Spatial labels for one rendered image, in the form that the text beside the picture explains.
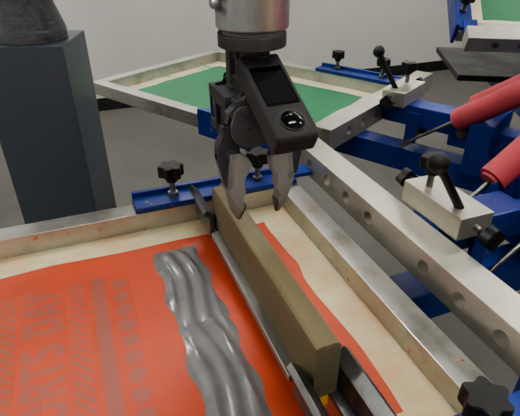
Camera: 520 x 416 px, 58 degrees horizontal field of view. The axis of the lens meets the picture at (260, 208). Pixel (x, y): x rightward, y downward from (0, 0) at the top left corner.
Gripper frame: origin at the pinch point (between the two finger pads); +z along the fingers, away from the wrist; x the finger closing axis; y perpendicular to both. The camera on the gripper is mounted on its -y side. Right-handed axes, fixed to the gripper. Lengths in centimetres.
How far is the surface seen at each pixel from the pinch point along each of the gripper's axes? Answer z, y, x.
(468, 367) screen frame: 12.7, -20.9, -16.6
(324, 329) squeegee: 5.7, -15.8, -0.8
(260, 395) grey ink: 15.9, -13.4, 5.4
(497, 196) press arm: 7.8, 1.2, -41.2
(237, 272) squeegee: 12.3, 3.7, 1.9
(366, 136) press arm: 19, 53, -52
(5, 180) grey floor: 113, 265, 71
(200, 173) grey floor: 113, 227, -48
